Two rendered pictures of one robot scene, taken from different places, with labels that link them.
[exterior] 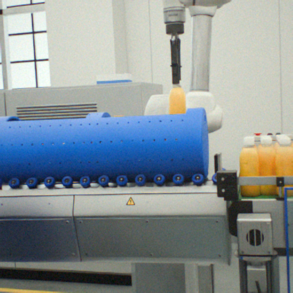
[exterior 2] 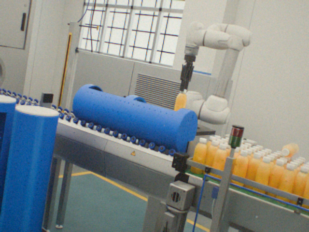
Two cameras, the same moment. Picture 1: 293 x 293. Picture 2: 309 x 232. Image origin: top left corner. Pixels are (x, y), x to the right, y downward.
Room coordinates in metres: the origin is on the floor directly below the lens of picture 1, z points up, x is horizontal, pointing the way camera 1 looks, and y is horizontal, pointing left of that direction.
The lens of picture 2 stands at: (-0.19, -0.78, 1.49)
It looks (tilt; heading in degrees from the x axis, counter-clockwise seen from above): 8 degrees down; 19
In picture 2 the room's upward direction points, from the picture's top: 11 degrees clockwise
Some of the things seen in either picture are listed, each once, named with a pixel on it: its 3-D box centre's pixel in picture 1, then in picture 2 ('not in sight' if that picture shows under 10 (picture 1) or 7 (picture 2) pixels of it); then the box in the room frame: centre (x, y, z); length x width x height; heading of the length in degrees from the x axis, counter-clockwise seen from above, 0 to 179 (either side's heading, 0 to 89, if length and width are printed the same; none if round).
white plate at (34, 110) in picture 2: not in sight; (37, 110); (1.85, 0.72, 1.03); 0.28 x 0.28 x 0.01
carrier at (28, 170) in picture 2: not in sight; (28, 174); (1.85, 0.72, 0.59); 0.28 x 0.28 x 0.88
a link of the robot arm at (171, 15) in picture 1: (174, 17); (191, 50); (2.17, -0.14, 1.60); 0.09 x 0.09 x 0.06
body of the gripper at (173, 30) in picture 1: (175, 36); (189, 62); (2.17, -0.14, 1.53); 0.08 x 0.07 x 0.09; 168
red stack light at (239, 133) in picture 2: not in sight; (236, 131); (1.66, -0.59, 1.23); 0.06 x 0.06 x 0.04
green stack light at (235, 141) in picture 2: not in sight; (234, 140); (1.66, -0.59, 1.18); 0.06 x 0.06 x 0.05
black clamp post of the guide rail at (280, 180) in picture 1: (280, 187); (206, 173); (1.83, -0.46, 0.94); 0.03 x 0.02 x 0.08; 78
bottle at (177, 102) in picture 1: (177, 107); (180, 106); (2.18, -0.14, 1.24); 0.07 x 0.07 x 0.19
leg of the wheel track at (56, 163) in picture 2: not in sight; (51, 195); (2.24, 0.76, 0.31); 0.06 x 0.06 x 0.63; 78
